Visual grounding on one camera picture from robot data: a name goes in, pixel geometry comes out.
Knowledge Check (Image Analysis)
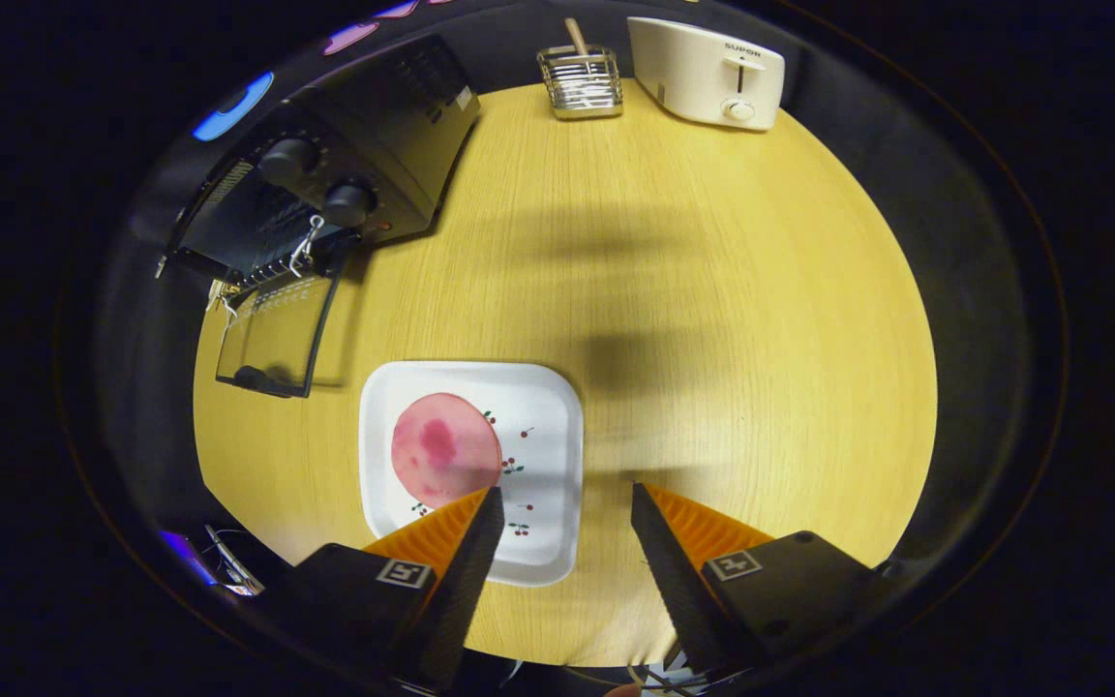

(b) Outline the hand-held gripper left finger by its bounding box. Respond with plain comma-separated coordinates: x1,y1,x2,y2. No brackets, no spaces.
262,486,506,693

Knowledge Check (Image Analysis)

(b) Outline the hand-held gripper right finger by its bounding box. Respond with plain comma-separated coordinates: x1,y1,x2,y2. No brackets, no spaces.
630,482,892,679

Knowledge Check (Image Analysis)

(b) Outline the pink ham slice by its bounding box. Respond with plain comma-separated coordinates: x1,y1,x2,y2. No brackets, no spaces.
391,392,503,509

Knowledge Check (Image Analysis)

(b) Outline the white square plate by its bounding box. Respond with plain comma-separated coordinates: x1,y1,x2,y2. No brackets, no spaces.
359,360,585,589

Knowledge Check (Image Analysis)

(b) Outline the black toaster oven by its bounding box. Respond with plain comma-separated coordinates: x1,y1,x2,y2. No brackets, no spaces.
156,34,481,400

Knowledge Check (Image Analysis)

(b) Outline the white bread toaster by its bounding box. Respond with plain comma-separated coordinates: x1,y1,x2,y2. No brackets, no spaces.
627,15,786,132

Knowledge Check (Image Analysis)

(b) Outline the metal wire basket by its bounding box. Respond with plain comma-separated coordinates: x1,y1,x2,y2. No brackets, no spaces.
536,44,624,120

